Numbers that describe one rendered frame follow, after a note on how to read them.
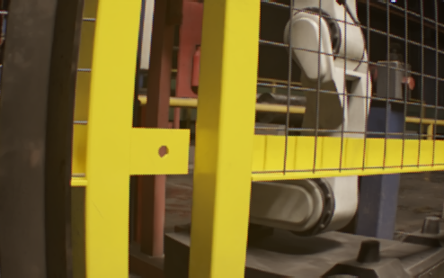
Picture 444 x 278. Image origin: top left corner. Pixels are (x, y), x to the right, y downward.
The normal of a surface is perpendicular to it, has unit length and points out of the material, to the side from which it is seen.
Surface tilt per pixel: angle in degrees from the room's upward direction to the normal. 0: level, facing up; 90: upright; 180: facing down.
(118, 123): 90
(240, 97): 90
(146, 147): 90
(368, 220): 90
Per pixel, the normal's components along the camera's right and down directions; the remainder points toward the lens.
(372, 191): -0.79, -0.01
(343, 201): 0.75, 0.00
